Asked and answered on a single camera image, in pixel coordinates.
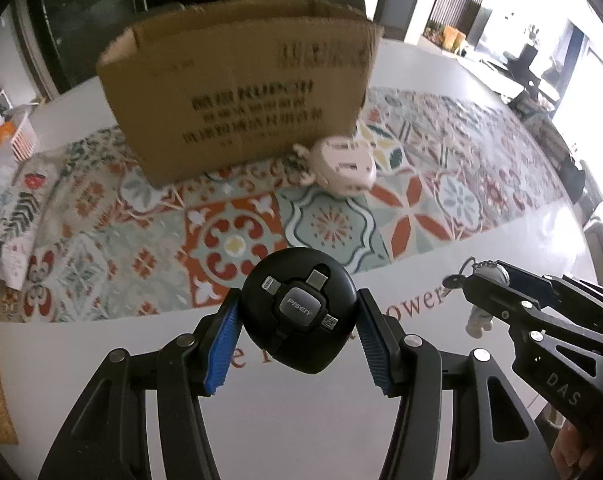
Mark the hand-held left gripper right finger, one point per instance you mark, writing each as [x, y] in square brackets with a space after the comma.
[376, 355]

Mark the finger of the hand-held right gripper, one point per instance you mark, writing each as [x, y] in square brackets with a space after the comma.
[536, 287]
[501, 300]

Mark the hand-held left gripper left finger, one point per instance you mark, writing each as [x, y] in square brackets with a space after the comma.
[221, 350]

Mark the brown cardboard box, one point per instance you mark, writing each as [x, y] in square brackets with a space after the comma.
[231, 105]

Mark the person's right hand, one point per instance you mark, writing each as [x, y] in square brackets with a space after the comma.
[571, 452]

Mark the patterned floral table mat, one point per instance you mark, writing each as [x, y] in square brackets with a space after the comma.
[331, 220]

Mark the dark grey dining chair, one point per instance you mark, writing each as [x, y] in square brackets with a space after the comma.
[551, 145]

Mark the white low cabinet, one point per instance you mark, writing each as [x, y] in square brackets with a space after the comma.
[501, 72]

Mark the yellow paper bag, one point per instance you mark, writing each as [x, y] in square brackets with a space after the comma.
[454, 37]

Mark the white fruit basket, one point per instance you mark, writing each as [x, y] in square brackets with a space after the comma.
[22, 137]

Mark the orange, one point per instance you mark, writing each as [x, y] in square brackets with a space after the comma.
[0, 137]

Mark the black glass door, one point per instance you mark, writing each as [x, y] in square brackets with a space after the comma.
[106, 10]

